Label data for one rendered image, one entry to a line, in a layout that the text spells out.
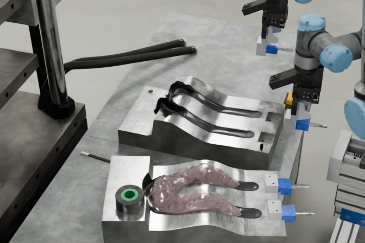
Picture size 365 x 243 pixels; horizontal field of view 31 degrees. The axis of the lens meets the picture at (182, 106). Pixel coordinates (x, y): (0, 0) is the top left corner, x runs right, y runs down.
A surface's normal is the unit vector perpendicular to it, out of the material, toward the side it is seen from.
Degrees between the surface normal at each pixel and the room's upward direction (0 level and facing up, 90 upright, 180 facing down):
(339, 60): 90
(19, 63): 0
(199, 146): 90
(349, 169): 90
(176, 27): 0
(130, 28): 0
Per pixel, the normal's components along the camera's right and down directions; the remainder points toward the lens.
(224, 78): -0.01, -0.79
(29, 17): -0.31, 0.58
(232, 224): 0.46, -0.70
